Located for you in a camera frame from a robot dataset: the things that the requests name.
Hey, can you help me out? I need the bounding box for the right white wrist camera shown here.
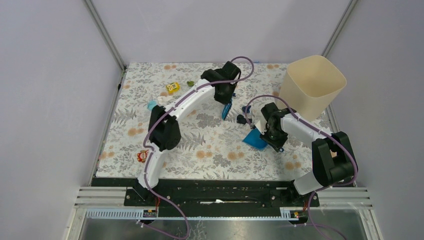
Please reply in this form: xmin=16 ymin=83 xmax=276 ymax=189
xmin=255 ymin=119 xmax=266 ymax=134

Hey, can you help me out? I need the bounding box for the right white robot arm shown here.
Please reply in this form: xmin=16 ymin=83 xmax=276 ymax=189
xmin=260 ymin=102 xmax=358 ymax=206

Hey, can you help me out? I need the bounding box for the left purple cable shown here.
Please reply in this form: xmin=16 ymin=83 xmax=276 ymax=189
xmin=135 ymin=56 xmax=255 ymax=240

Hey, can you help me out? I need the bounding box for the yellow toy block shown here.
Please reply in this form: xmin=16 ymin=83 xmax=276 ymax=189
xmin=165 ymin=82 xmax=181 ymax=95

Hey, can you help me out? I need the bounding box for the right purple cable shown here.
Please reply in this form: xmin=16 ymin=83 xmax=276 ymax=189
xmin=244 ymin=95 xmax=359 ymax=240

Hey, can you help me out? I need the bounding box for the purple cable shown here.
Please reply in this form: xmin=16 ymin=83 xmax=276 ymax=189
xmin=244 ymin=95 xmax=359 ymax=240
xmin=135 ymin=56 xmax=255 ymax=240

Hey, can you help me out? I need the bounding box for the blue hand brush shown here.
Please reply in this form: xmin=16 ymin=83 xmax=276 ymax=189
xmin=221 ymin=93 xmax=236 ymax=121

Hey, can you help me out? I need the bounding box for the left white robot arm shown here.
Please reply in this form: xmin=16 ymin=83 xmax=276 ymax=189
xmin=135 ymin=60 xmax=243 ymax=206

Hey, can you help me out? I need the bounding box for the beige plastic waste bin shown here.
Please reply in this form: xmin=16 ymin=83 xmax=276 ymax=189
xmin=278 ymin=55 xmax=347 ymax=122

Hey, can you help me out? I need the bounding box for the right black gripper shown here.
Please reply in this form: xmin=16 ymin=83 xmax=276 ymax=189
xmin=259 ymin=125 xmax=288 ymax=153

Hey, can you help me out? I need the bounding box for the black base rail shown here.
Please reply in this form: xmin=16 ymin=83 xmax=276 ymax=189
xmin=124 ymin=179 xmax=320 ymax=218

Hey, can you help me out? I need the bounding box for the red owl toy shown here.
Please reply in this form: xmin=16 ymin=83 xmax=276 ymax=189
xmin=136 ymin=150 xmax=149 ymax=163

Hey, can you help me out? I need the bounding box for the small black paper scrap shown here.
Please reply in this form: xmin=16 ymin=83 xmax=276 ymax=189
xmin=236 ymin=114 xmax=247 ymax=125

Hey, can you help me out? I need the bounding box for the blue dustpan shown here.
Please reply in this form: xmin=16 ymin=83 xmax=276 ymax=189
xmin=242 ymin=128 xmax=285 ymax=153

